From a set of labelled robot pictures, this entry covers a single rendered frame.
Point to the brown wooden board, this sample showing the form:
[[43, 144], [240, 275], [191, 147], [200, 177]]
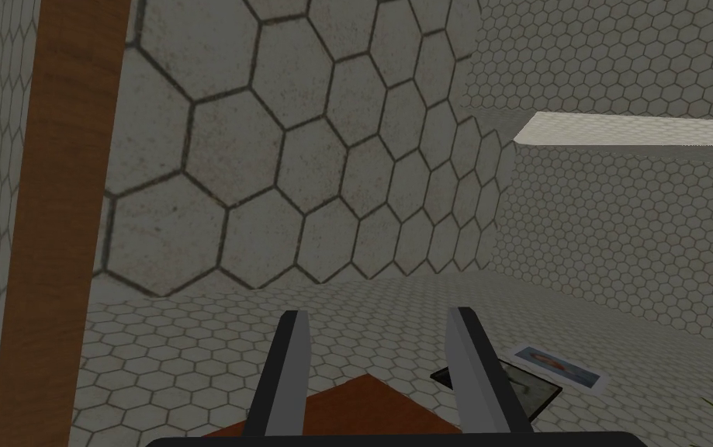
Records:
[[64, 205]]

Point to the brown wooden panel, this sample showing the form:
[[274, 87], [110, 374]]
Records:
[[356, 406]]

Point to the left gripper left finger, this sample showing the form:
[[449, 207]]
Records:
[[281, 385]]

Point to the black framed picture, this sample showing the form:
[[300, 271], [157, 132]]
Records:
[[533, 391]]

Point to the white framed picture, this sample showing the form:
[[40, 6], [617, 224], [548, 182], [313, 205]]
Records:
[[558, 366]]

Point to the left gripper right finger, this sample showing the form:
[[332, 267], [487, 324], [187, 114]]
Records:
[[479, 385]]

